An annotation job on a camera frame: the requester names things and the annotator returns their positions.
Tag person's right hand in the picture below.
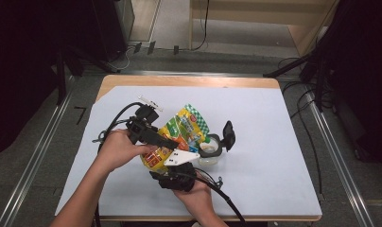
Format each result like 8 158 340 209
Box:
173 179 218 218

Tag white floor cable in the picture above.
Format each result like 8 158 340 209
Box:
110 46 132 71

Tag white paper sheet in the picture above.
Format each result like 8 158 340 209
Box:
55 85 322 218

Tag black hanging cable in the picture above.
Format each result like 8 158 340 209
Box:
192 0 211 51

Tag clear jar with black lid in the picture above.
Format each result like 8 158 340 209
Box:
198 120 236 166

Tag black curtain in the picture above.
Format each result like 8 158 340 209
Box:
0 0 97 159
318 0 382 171

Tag black floor cables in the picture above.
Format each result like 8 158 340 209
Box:
277 56 339 197

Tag light wooden cabinet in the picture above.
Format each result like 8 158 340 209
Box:
188 0 341 58

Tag metal floor rail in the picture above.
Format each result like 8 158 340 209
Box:
305 91 374 227
0 75 77 227
84 69 266 79

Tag yellow pouch with green cap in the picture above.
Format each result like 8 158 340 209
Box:
140 103 211 173

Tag black stand leg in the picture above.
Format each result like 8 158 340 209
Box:
263 53 316 79

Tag black box cabinet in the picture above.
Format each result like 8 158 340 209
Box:
91 0 136 62

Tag black tripod stand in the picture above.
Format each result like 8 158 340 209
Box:
55 44 117 107

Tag left hand-held gripper cable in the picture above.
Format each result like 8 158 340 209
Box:
92 101 146 152

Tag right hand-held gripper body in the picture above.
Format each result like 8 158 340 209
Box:
149 149 201 193

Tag person's left hand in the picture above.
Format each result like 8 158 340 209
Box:
95 128 157 174

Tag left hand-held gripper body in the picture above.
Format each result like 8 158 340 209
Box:
126 95 165 146

